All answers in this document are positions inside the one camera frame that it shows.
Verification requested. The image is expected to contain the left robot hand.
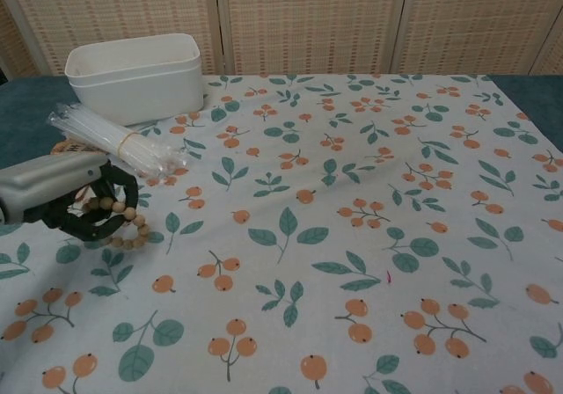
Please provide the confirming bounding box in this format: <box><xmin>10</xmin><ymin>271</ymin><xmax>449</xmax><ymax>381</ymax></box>
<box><xmin>0</xmin><ymin>152</ymin><xmax>141</xmax><ymax>242</ymax></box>

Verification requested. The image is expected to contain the bamboo folding screen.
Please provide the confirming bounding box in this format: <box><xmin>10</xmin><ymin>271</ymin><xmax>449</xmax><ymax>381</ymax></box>
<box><xmin>0</xmin><ymin>0</ymin><xmax>563</xmax><ymax>81</ymax></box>

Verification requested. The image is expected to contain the white plastic bin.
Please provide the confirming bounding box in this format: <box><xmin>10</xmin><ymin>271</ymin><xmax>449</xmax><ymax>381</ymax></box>
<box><xmin>64</xmin><ymin>33</ymin><xmax>206</xmax><ymax>127</ymax></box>

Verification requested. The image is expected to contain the wooden bead bracelet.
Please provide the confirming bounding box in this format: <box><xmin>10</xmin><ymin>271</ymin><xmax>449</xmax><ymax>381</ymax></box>
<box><xmin>81</xmin><ymin>194</ymin><xmax>154</xmax><ymax>251</ymax></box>

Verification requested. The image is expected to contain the floral print tablecloth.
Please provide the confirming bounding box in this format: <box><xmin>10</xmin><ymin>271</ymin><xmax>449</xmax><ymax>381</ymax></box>
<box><xmin>0</xmin><ymin>73</ymin><xmax>563</xmax><ymax>394</ymax></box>

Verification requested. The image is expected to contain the bundle of clear straws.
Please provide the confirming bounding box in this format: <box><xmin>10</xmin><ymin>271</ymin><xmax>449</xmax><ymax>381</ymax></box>
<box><xmin>48</xmin><ymin>102</ymin><xmax>190</xmax><ymax>179</ymax></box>

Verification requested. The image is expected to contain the brown snack packet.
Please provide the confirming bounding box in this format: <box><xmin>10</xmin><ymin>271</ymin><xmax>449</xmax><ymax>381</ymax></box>
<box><xmin>48</xmin><ymin>140</ymin><xmax>105</xmax><ymax>157</ymax></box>

